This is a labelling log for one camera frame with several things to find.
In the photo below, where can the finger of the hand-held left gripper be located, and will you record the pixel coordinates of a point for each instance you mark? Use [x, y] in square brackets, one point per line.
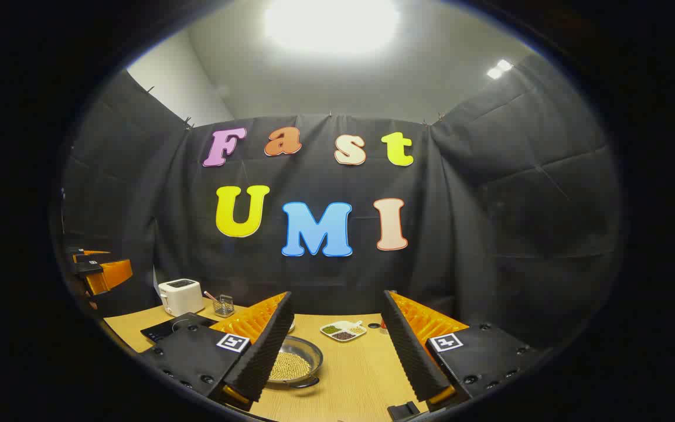
[112, 274]
[82, 252]

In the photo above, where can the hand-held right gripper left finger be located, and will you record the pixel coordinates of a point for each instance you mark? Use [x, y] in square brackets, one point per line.
[267, 346]

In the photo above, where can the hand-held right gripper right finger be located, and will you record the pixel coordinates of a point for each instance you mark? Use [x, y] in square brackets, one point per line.
[411, 351]

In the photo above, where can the black induction cooktop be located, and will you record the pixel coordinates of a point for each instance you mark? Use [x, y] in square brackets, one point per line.
[164, 331]

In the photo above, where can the pile of soybeans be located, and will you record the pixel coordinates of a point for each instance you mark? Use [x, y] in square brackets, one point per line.
[290, 366]

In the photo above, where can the clear bottle with red label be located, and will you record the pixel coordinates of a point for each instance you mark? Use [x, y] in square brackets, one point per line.
[383, 328]

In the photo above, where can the white toaster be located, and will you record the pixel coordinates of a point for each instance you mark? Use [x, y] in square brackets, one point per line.
[180, 298]

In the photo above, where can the white divided dish with beans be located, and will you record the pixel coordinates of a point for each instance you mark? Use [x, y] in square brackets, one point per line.
[343, 332]

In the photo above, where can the small ceiling light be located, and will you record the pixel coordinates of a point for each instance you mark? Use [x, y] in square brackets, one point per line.
[498, 67]

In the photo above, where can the large ceiling light panel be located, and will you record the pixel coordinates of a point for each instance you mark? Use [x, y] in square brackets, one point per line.
[331, 23]

